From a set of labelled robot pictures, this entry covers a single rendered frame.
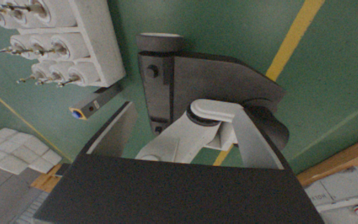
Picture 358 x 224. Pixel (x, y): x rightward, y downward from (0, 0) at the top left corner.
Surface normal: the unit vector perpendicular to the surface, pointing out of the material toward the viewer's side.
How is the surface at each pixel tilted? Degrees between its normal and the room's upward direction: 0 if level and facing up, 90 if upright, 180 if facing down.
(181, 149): 90
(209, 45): 0
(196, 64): 0
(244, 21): 0
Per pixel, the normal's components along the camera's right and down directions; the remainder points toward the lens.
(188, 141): 0.06, -0.77
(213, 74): -0.18, 0.62
